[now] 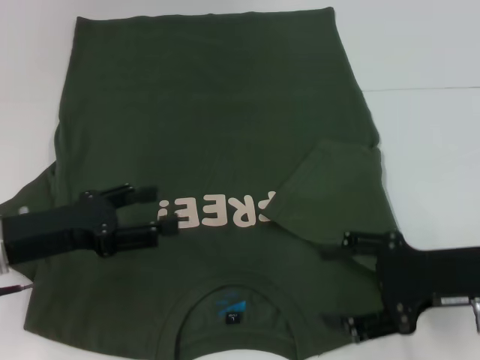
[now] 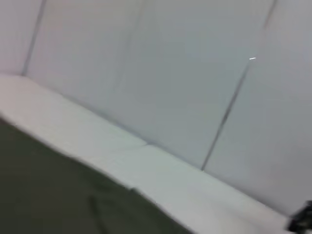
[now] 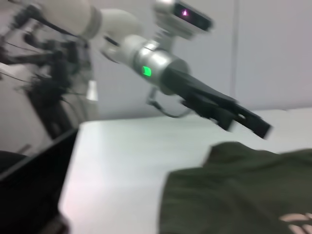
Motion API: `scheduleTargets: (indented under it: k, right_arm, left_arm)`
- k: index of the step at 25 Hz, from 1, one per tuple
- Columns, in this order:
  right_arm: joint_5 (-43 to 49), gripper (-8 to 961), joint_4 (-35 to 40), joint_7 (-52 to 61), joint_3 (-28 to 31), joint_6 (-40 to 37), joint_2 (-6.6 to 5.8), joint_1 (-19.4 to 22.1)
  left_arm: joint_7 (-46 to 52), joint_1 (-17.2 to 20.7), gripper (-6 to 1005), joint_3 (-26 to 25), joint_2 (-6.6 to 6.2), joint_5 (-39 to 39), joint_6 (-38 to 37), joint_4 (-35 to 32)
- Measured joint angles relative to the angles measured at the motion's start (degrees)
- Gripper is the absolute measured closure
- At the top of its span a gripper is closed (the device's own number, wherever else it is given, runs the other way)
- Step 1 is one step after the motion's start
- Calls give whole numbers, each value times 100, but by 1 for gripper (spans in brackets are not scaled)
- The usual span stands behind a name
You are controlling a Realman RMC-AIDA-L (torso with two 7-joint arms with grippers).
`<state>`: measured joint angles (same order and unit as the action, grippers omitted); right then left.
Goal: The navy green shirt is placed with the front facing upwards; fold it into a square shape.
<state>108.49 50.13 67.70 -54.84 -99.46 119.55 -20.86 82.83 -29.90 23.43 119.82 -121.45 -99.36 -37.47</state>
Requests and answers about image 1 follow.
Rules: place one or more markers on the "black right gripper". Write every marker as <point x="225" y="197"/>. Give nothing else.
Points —
<point x="431" y="273"/>

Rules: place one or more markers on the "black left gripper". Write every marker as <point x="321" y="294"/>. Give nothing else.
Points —
<point x="56" y="232"/>

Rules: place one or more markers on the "dark green FREE T-shirt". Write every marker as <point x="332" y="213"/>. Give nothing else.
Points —
<point x="225" y="112"/>

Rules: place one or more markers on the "silver right wrist elbow connector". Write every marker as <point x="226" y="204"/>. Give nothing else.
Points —
<point x="476" y="311"/>

